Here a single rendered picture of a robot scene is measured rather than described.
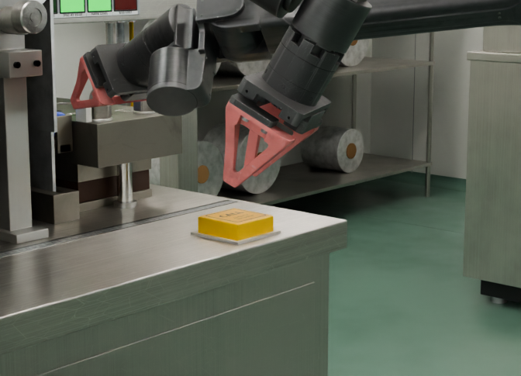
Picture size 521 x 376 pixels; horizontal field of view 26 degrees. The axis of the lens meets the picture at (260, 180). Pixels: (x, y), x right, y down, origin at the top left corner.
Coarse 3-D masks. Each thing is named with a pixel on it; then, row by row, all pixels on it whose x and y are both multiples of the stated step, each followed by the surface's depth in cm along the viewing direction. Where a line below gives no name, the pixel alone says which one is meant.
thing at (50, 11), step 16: (48, 0) 147; (48, 16) 147; (48, 32) 148; (32, 48) 151; (48, 48) 148; (48, 64) 149; (32, 80) 152; (48, 80) 149; (32, 96) 152; (48, 96) 150; (32, 112) 153; (48, 112) 150; (32, 128) 153; (48, 128) 151
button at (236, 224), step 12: (204, 216) 144; (216, 216) 144; (228, 216) 144; (240, 216) 144; (252, 216) 144; (264, 216) 144; (204, 228) 144; (216, 228) 142; (228, 228) 141; (240, 228) 140; (252, 228) 142; (264, 228) 144
